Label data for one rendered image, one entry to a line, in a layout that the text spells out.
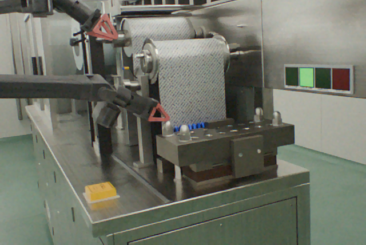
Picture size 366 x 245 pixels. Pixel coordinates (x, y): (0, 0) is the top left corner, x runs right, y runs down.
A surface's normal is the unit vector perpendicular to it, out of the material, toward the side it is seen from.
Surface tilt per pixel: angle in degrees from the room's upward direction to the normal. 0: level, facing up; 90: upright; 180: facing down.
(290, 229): 90
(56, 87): 108
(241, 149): 90
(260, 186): 90
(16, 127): 90
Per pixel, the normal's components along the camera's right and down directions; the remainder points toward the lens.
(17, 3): -0.53, 0.16
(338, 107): -0.90, 0.11
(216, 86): 0.42, 0.11
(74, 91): 0.34, 0.48
